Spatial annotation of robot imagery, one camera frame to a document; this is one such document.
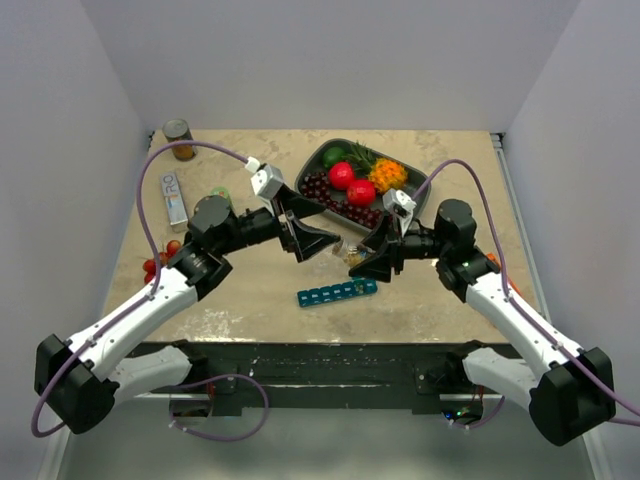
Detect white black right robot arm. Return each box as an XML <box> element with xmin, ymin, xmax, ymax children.
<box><xmin>350</xmin><ymin>190</ymin><xmax>616</xmax><ymax>446</ymax></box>

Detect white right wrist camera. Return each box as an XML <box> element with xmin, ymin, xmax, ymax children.
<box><xmin>382</xmin><ymin>188</ymin><xmax>416</xmax><ymax>236</ymax></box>

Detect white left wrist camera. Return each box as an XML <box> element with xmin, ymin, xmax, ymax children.
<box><xmin>245</xmin><ymin>157</ymin><xmax>284</xmax><ymax>201</ymax></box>

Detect orange pineapple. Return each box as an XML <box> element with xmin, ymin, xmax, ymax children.
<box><xmin>346</xmin><ymin>142</ymin><xmax>408</xmax><ymax>195</ymax></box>

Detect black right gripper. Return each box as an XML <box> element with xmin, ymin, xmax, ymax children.
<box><xmin>349</xmin><ymin>210</ymin><xmax>450</xmax><ymax>282</ymax></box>

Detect orange cardboard box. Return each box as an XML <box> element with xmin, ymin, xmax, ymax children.
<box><xmin>486</xmin><ymin>253</ymin><xmax>501</xmax><ymax>266</ymax></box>

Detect green lime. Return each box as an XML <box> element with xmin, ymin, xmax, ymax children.
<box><xmin>322</xmin><ymin>146</ymin><xmax>346</xmax><ymax>170</ymax></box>

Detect red pomegranate left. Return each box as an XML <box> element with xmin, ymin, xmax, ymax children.
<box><xmin>328</xmin><ymin>162</ymin><xmax>355</xmax><ymax>191</ymax></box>

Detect black table front rail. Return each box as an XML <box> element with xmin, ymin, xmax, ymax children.
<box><xmin>175</xmin><ymin>340</ymin><xmax>483</xmax><ymax>416</ymax></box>

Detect silver toothpaste box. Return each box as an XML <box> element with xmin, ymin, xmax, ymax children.
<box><xmin>160</xmin><ymin>171</ymin><xmax>189</xmax><ymax>233</ymax></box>

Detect red cherry cluster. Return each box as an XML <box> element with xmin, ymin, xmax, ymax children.
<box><xmin>142</xmin><ymin>240</ymin><xmax>182</xmax><ymax>284</ymax></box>

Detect teal weekly pill organizer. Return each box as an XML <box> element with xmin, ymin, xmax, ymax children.
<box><xmin>296</xmin><ymin>278</ymin><xmax>378</xmax><ymax>308</ymax></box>

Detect red pomegranate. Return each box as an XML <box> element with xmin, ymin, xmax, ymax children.
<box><xmin>346</xmin><ymin>179</ymin><xmax>376</xmax><ymax>207</ymax></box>
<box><xmin>328</xmin><ymin>162</ymin><xmax>355</xmax><ymax>191</ymax></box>

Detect green cylindrical bottle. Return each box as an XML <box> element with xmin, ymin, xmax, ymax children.
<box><xmin>210</xmin><ymin>186</ymin><xmax>233</xmax><ymax>206</ymax></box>

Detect grey plastic fruit tray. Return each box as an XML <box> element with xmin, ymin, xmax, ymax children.
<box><xmin>295</xmin><ymin>139</ymin><xmax>430</xmax><ymax>232</ymax></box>

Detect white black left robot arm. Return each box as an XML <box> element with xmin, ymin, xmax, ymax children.
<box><xmin>34</xmin><ymin>186</ymin><xmax>340</xmax><ymax>434</ymax></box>

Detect clear pill bottle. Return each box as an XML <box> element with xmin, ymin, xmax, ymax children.
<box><xmin>331</xmin><ymin>240</ymin><xmax>372</xmax><ymax>268</ymax></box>

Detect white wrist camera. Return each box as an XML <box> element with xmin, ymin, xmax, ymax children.
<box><xmin>382</xmin><ymin>188</ymin><xmax>416</xmax><ymax>236</ymax></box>
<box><xmin>245</xmin><ymin>157</ymin><xmax>284</xmax><ymax>201</ymax></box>

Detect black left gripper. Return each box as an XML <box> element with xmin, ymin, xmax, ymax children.
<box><xmin>217</xmin><ymin>183</ymin><xmax>340</xmax><ymax>261</ymax></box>

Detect tin food can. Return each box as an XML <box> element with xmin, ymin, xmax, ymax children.
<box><xmin>162</xmin><ymin>119</ymin><xmax>197</xmax><ymax>161</ymax></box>

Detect red pomegranate right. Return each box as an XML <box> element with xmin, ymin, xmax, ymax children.
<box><xmin>346</xmin><ymin>179</ymin><xmax>376</xmax><ymax>207</ymax></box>

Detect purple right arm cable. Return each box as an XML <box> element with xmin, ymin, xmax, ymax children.
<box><xmin>412</xmin><ymin>158</ymin><xmax>640</xmax><ymax>430</ymax></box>

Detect dark red grape bunch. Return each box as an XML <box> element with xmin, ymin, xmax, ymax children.
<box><xmin>297</xmin><ymin>172</ymin><xmax>382</xmax><ymax>229</ymax></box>

